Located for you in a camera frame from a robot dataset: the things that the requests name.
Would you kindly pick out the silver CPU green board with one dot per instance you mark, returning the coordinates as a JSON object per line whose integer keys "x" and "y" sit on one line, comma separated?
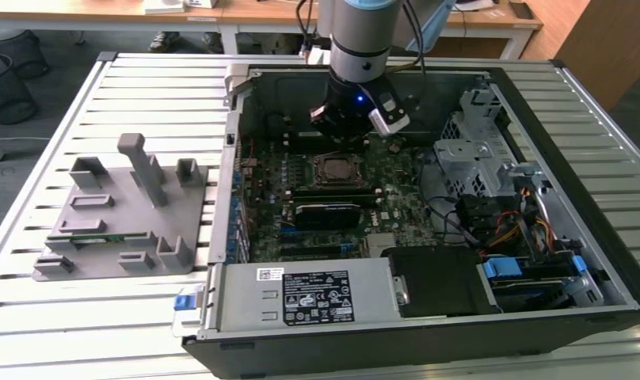
{"x": 336, "y": 168}

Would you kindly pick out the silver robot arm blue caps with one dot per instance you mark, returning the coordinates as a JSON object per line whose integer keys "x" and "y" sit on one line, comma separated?
{"x": 359, "y": 47}

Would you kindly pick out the CPU socket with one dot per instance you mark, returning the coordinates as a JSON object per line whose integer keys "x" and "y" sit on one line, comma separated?
{"x": 336, "y": 186}

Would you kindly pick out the green motherboard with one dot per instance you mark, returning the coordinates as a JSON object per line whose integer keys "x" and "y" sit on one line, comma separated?
{"x": 404, "y": 182}

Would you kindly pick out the silver disk bay cage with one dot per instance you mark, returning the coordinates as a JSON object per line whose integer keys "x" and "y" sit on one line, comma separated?
{"x": 466, "y": 154}

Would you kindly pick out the silver finned heatsink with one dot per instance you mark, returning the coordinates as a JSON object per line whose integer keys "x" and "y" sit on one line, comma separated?
{"x": 380, "y": 243}

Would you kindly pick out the person's dark shoe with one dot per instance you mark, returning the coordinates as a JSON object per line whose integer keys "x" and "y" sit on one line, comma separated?
{"x": 165, "y": 41}

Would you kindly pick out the white box blue print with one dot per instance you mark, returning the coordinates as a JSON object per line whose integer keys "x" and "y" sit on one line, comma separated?
{"x": 199, "y": 3}

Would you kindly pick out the black phone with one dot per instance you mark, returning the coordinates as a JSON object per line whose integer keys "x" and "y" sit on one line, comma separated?
{"x": 520, "y": 10}

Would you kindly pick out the black plastic shroud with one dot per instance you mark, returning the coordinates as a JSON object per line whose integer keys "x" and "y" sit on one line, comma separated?
{"x": 436, "y": 277}

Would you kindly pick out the white book stack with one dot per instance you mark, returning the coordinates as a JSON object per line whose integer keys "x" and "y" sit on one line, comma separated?
{"x": 164, "y": 7}

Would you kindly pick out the grey parts rack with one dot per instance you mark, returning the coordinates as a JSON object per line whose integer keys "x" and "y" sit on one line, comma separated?
{"x": 140, "y": 221}

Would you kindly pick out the hard disk in blue carrier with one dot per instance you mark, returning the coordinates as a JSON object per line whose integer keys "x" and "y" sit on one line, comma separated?
{"x": 502, "y": 269}

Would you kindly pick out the silver power supply unit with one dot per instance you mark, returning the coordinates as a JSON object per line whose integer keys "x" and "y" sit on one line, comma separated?
{"x": 245, "y": 297}

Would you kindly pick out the wooden cabinet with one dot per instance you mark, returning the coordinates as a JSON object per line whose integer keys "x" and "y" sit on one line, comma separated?
{"x": 606, "y": 47}

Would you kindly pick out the green RAM stick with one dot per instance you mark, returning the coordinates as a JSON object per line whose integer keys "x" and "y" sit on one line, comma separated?
{"x": 100, "y": 238}

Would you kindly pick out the blue case latch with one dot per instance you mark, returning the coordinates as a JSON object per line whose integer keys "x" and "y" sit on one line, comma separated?
{"x": 183, "y": 302}

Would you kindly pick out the black open PC case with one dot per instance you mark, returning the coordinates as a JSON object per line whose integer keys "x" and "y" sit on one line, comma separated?
{"x": 352, "y": 356}

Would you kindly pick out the black mesh bin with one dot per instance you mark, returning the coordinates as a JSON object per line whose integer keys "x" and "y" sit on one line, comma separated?
{"x": 24, "y": 47}
{"x": 8, "y": 95}

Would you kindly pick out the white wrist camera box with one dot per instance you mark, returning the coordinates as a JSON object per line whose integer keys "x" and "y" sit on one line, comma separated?
{"x": 391, "y": 118}

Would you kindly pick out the black plastic fan duct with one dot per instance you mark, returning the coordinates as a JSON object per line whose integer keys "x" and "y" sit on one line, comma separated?
{"x": 475, "y": 213}

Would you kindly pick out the wooden desk white frame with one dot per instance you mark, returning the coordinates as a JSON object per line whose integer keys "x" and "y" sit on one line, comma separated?
{"x": 87, "y": 17}
{"x": 484, "y": 23}

